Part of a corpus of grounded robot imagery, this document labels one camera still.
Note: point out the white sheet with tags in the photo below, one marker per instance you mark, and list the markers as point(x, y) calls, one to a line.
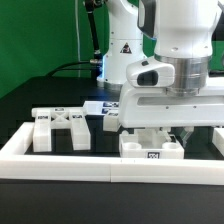
point(101, 107)

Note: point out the white chair back frame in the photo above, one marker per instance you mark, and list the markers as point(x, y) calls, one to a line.
point(69, 118)

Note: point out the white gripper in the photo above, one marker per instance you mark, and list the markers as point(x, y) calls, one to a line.
point(145, 102)

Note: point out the white U-shaped fence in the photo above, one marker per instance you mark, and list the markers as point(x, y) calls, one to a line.
point(15, 163)

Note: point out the white chair seat part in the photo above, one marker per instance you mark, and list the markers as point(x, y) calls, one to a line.
point(150, 144)

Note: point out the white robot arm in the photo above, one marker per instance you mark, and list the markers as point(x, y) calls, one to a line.
point(173, 88)

